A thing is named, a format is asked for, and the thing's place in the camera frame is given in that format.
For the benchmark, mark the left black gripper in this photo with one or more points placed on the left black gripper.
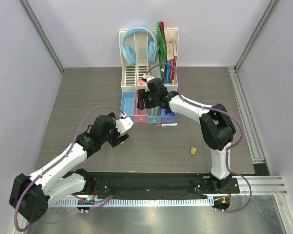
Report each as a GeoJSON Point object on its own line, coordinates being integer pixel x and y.
{"type": "Point", "coordinates": [116, 139]}

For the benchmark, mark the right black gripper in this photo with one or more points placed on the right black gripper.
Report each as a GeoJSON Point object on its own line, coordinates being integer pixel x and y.
{"type": "Point", "coordinates": [142, 94]}

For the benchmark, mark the blue correction tape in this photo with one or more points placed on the blue correction tape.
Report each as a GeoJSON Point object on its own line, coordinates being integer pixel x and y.
{"type": "Point", "coordinates": [166, 112]}

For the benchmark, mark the pastel four-compartment organizer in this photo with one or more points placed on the pastel four-compartment organizer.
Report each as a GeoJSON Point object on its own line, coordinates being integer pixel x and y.
{"type": "Point", "coordinates": [128, 106]}

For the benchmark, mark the brown capped white marker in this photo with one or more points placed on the brown capped white marker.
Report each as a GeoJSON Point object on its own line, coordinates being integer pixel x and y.
{"type": "Point", "coordinates": [166, 125]}

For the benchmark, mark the yellow highlighter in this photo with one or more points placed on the yellow highlighter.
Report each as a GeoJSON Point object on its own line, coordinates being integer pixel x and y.
{"type": "Point", "coordinates": [154, 111]}

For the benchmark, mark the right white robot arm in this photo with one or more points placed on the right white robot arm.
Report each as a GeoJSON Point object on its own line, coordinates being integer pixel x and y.
{"type": "Point", "coordinates": [216, 126]}

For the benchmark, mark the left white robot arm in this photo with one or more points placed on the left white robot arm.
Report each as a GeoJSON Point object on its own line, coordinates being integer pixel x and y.
{"type": "Point", "coordinates": [32, 194]}

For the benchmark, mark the pink sticky note block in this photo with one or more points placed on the pink sticky note block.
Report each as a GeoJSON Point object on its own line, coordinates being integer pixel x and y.
{"type": "Point", "coordinates": [140, 83]}

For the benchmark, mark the red books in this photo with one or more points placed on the red books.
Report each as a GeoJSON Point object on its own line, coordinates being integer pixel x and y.
{"type": "Point", "coordinates": [169, 72]}

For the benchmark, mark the white desktop file rack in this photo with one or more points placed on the white desktop file rack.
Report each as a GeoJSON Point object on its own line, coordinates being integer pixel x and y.
{"type": "Point", "coordinates": [131, 74]}

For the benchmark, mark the blue headphones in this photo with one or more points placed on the blue headphones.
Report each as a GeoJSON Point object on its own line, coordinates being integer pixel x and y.
{"type": "Point", "coordinates": [139, 44]}

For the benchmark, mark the green folder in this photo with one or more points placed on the green folder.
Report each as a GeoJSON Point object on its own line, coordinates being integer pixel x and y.
{"type": "Point", "coordinates": [162, 51]}

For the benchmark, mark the small yellow eraser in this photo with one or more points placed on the small yellow eraser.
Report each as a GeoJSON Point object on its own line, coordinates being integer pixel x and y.
{"type": "Point", "coordinates": [193, 150]}

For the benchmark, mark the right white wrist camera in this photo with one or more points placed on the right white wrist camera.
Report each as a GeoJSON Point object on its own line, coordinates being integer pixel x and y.
{"type": "Point", "coordinates": [146, 78]}

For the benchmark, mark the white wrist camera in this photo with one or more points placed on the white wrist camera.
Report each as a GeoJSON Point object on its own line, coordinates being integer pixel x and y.
{"type": "Point", "coordinates": [124, 123]}
{"type": "Point", "coordinates": [146, 78]}

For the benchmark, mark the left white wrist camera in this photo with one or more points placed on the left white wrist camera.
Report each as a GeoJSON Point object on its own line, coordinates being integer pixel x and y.
{"type": "Point", "coordinates": [124, 123]}

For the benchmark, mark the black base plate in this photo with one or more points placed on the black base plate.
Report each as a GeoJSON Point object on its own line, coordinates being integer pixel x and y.
{"type": "Point", "coordinates": [157, 186]}

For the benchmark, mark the white cable duct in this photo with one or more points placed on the white cable duct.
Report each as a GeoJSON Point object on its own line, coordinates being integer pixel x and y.
{"type": "Point", "coordinates": [73, 202]}

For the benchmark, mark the aluminium frame rail left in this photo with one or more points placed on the aluminium frame rail left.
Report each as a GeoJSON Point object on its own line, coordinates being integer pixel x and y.
{"type": "Point", "coordinates": [41, 33]}

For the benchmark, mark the aluminium frame rail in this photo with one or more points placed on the aluminium frame rail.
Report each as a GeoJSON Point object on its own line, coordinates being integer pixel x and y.
{"type": "Point", "coordinates": [41, 33]}
{"type": "Point", "coordinates": [260, 79]}

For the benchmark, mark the aluminium frame rail right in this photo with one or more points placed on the aluminium frame rail right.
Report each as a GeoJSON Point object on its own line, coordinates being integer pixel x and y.
{"type": "Point", "coordinates": [260, 79]}

